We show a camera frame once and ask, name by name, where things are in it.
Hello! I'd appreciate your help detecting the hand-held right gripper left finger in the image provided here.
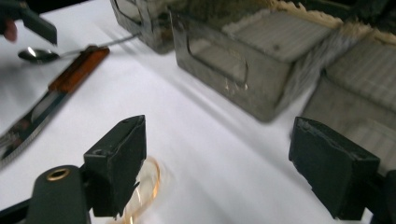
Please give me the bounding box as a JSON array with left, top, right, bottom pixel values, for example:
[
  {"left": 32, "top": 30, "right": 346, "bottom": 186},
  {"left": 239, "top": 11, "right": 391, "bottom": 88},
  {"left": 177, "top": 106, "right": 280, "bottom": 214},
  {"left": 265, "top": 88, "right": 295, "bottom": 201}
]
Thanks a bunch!
[{"left": 83, "top": 114, "right": 148, "bottom": 218}]

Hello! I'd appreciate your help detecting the metal spoon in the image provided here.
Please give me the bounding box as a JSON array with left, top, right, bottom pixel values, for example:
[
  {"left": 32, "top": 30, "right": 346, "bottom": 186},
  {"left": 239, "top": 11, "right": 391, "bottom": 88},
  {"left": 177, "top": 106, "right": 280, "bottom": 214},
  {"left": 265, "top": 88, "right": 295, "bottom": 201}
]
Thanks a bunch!
[{"left": 17, "top": 33, "right": 142, "bottom": 65}]

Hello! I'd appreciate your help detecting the transparent brown plastic bin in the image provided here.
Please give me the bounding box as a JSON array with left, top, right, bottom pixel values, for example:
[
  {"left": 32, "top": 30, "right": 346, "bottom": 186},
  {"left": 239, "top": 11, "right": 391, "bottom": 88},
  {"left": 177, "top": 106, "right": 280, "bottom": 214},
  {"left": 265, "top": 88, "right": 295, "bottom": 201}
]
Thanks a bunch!
[
  {"left": 300, "top": 27, "right": 396, "bottom": 175},
  {"left": 109, "top": 0, "right": 176, "bottom": 54},
  {"left": 169, "top": 0, "right": 344, "bottom": 123}
]

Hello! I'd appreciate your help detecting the wooden handled steel knife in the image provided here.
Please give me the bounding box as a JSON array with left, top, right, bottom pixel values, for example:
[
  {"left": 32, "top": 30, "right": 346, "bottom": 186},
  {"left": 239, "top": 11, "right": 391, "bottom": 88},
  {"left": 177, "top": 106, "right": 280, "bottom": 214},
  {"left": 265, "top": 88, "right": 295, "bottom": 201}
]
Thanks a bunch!
[{"left": 0, "top": 44, "right": 111, "bottom": 171}]

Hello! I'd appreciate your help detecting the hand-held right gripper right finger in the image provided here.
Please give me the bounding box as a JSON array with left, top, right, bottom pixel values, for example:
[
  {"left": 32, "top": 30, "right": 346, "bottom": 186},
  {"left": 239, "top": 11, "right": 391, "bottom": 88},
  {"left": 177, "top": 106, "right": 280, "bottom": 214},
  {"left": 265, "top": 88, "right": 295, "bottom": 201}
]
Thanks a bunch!
[{"left": 288, "top": 116, "right": 381, "bottom": 220}]

